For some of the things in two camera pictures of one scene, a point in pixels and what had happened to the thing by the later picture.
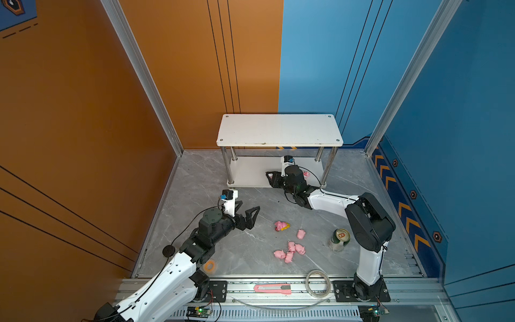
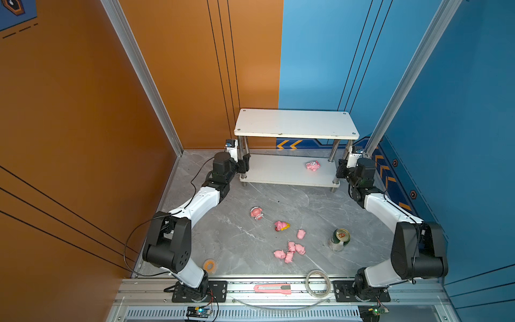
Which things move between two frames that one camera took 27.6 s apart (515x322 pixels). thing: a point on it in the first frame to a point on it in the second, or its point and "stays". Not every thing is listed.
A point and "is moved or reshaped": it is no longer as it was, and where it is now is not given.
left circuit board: (198, 312) stays
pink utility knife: (273, 288) stays
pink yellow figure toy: (281, 225) stays
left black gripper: (248, 222) to (243, 165)
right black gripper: (275, 179) to (341, 168)
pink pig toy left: (279, 254) stays
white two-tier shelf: (253, 144) is moved or reshaped
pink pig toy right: (300, 249) stays
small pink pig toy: (300, 234) stays
